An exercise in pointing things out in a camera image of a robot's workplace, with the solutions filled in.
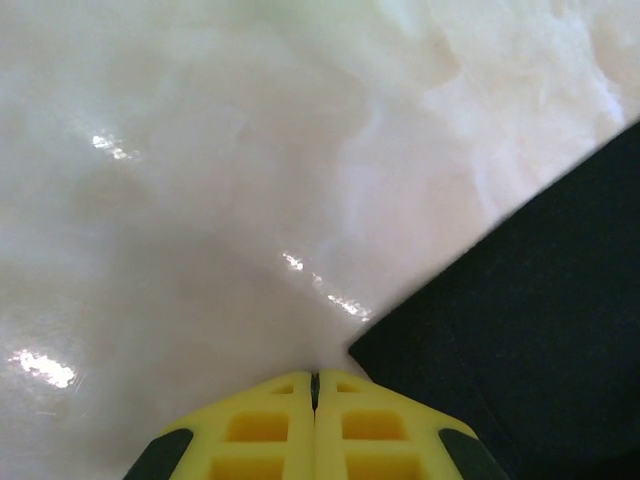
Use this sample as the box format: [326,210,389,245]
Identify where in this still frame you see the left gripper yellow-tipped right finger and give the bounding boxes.
[313,368,505,480]

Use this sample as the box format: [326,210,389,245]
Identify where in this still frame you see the black t-shirt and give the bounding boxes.
[348,117,640,480]

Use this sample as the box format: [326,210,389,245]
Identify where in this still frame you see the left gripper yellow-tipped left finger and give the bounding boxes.
[128,369,316,480]

